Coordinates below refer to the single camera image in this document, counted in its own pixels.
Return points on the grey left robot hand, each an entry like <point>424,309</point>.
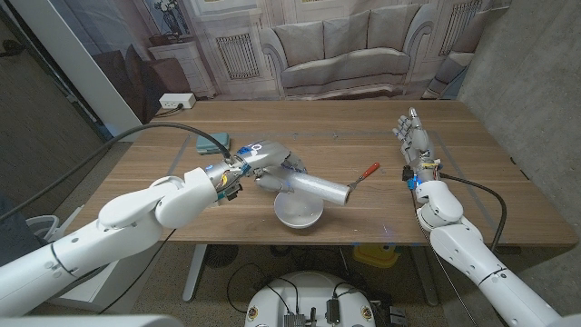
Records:
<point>265,156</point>

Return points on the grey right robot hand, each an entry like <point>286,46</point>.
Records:
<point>420,145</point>

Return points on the clear plastic wrap roll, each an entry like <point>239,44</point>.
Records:
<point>322,188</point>

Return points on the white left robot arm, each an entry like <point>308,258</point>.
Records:
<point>127,213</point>

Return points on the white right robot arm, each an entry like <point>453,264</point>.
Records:
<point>476,263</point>

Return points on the white ceramic bowl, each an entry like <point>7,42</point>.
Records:
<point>297,215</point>

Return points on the small teal plastic box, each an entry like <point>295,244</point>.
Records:
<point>206,144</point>

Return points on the white power strip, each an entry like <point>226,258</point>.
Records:
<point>176,100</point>

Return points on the yellow object under table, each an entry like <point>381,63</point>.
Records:
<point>376,255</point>

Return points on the printed living room backdrop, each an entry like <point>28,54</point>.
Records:
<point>340,45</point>

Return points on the white table leg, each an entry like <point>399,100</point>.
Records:
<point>426,277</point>
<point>194,272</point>

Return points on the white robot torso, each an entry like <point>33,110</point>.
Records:
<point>308,295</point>

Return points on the white chair base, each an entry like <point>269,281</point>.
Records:
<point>45,224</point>

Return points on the person's leg in dark trousers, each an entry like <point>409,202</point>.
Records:
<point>16,236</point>

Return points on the white door frame post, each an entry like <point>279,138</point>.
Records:
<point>91,82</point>

